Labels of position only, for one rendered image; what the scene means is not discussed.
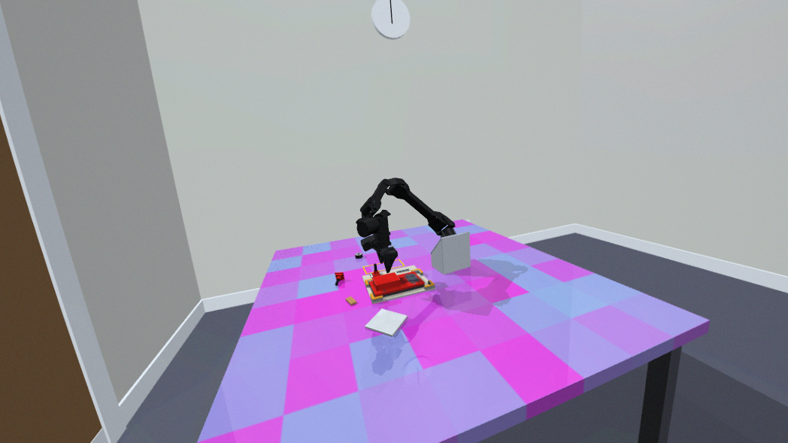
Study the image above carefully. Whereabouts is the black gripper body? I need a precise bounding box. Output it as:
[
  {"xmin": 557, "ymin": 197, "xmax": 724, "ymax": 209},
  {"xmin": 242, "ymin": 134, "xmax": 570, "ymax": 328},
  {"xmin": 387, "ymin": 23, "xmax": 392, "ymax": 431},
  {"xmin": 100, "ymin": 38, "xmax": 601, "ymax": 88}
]
[{"xmin": 373, "ymin": 230, "xmax": 398, "ymax": 260}]

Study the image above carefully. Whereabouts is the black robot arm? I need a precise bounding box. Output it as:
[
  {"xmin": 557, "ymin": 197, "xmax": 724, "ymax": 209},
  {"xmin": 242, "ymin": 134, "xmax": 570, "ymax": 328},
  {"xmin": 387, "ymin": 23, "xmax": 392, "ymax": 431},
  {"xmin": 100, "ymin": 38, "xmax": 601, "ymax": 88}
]
[{"xmin": 356, "ymin": 178, "xmax": 456, "ymax": 251}]

